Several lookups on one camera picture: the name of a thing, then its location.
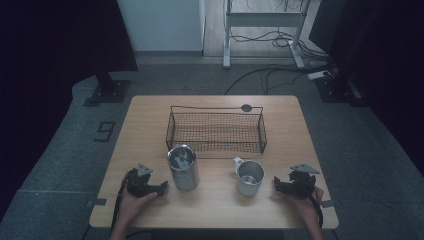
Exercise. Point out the person's right hand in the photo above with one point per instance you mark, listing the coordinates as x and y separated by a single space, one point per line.
310 210

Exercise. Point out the white panel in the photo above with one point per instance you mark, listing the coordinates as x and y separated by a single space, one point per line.
160 23

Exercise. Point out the person's left hand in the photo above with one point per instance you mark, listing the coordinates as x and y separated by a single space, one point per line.
130 210

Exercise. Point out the small steel mug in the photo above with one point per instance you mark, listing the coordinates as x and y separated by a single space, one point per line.
247 186

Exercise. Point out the black stand base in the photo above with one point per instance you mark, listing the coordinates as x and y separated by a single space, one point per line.
336 91
110 91

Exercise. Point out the grey tape piece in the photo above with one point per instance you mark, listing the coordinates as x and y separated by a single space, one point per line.
327 203
99 201

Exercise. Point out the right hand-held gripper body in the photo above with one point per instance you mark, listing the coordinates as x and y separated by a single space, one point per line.
302 185

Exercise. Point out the white desk frame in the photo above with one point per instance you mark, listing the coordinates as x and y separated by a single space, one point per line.
263 19

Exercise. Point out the round black table grommet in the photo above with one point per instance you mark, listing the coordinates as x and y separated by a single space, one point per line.
246 108

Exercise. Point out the white power strip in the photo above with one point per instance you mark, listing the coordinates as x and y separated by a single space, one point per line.
318 75

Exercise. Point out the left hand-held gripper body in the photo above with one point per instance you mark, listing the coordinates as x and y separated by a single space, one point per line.
136 185

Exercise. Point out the steel tumbler cup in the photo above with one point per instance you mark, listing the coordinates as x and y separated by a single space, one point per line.
184 176

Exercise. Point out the dark curtain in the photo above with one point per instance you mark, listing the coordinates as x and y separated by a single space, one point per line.
383 66
50 66

